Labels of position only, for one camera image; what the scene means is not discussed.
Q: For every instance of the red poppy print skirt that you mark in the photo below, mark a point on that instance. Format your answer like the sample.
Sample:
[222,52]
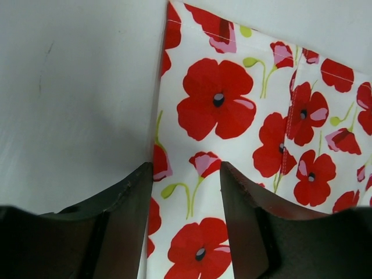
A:
[289,119]

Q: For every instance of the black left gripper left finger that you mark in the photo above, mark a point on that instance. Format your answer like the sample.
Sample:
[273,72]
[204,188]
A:
[100,237]

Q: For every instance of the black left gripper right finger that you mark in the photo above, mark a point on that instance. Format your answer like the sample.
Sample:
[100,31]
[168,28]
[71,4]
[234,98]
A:
[271,237]

